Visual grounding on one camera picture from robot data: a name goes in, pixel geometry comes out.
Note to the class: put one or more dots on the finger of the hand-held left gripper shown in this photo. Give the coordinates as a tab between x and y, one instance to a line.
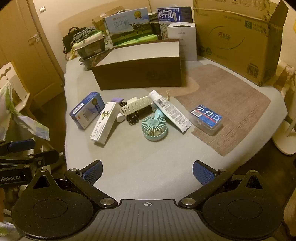
44	157
22	144

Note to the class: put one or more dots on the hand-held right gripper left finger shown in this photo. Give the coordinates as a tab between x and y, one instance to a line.
93	172

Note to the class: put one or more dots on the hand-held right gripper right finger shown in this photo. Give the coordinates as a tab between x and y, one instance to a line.
203	172

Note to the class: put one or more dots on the mint handheld fan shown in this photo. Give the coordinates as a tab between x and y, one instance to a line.
153	127

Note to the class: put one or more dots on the cream hair claw clip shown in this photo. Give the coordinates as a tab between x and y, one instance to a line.
136	105

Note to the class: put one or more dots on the brown cardboard box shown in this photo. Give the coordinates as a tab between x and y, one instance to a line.
138	74

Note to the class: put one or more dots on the printed cloth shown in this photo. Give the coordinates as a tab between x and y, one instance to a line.
30	122

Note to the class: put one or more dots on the long white green-print box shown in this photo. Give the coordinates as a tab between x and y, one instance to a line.
103	125

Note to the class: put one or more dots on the clear plastic box blue label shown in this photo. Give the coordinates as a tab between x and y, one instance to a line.
205	119

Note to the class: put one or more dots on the white pill bottle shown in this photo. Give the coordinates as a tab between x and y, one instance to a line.
120	117

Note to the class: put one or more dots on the blue medicine box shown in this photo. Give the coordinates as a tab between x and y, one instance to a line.
86	111

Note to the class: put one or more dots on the white barcode tube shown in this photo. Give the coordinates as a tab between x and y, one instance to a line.
168	111

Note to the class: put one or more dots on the white stand base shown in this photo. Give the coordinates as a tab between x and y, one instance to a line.
283	143

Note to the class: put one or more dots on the beige wooden stick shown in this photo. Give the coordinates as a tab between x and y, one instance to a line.
168	93

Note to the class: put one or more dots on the wooden door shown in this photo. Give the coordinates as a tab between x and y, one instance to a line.
20	58

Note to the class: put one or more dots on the yellow patterned bag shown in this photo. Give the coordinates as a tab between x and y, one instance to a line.
74	52

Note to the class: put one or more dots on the black food tray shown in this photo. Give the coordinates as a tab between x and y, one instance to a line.
92	61
90	47

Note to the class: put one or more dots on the black bag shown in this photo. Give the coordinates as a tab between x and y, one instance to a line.
68	40

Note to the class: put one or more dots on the white paper box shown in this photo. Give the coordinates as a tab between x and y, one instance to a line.
185	46

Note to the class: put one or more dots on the large tan cardboard carton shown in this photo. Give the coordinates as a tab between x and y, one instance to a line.
231	46

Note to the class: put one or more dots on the green packet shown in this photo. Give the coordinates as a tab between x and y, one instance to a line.
141	38

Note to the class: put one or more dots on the small brown cardboard carton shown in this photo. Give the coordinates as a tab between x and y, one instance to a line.
99	23

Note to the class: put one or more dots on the green landscape milk case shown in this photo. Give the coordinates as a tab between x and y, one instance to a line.
127	27

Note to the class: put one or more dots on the blue milk case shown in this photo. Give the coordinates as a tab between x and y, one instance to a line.
171	14

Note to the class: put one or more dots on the white light switch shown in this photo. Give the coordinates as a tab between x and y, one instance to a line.
42	9

